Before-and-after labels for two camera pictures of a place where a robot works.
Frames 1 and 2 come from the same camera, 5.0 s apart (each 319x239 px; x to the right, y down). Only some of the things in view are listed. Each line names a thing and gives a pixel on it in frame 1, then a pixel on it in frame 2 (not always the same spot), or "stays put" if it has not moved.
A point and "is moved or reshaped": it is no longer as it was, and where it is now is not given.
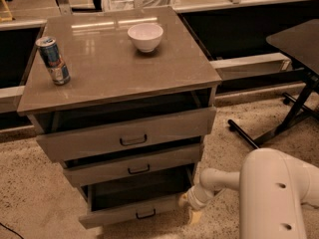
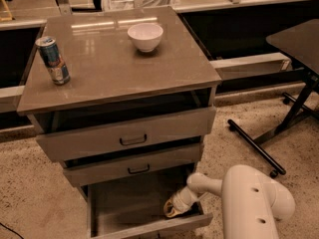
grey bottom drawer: (136, 200) is moved or reshaped
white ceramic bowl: (146, 36) stays put
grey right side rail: (251, 66) stays put
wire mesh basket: (130, 3) stays put
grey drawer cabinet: (123, 99) stays put
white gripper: (193, 200) to (182, 201)
